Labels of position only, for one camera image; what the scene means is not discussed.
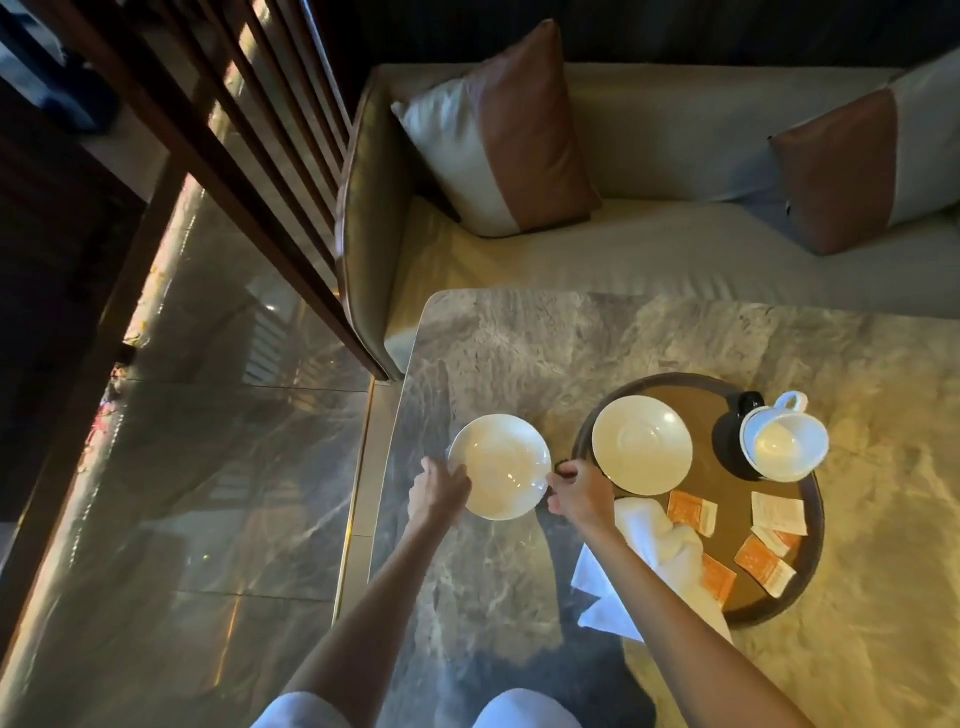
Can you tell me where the person's right hand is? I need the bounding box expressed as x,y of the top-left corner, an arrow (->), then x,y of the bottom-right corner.
546,459 -> 618,536

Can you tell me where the person's left hand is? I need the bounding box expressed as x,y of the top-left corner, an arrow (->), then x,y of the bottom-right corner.
408,456 -> 473,527

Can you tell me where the white saucer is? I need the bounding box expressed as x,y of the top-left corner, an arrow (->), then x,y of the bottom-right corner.
591,395 -> 695,498
447,414 -> 554,522

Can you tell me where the person's left forearm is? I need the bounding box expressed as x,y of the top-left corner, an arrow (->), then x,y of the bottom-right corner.
283,517 -> 451,721

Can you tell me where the person's right forearm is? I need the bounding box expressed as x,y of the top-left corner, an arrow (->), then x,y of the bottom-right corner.
585,523 -> 815,728

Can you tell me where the white cloth napkin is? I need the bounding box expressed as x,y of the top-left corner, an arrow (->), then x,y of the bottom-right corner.
570,497 -> 734,645

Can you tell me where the round brown tray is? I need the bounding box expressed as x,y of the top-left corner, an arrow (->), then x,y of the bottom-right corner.
571,372 -> 826,630

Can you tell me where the black cup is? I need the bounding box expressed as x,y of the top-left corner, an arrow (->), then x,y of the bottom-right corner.
711,390 -> 767,482

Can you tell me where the white cup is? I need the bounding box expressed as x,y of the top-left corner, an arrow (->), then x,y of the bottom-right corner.
739,390 -> 831,484

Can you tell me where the small orange and white sachet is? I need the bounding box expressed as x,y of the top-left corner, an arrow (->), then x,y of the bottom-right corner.
751,525 -> 803,558

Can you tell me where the person's white clothing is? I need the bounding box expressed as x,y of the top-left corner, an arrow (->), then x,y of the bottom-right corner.
250,690 -> 340,728
471,687 -> 558,728

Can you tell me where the beige sofa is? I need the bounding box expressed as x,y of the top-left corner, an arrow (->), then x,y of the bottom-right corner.
334,63 -> 960,381

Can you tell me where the brown and white cushion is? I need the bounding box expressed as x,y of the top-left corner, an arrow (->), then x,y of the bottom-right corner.
390,18 -> 603,240
769,46 -> 960,258

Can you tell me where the dark wooden slatted screen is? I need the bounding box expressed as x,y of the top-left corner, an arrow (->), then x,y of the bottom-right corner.
21,0 -> 393,384

